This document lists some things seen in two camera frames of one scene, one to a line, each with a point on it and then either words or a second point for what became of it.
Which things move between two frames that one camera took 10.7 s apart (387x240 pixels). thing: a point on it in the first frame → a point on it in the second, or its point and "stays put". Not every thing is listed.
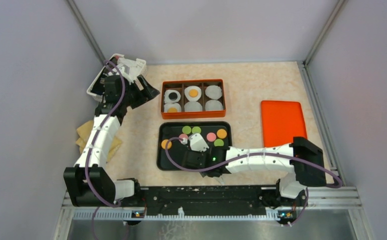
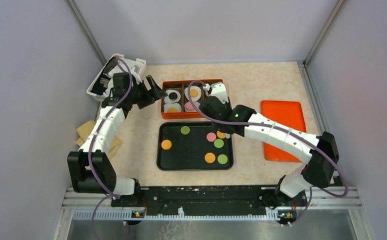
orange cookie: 172,109 stays put
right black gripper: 203,173 → 214,124
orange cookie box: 193,99 stays put
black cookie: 173,96 stays put
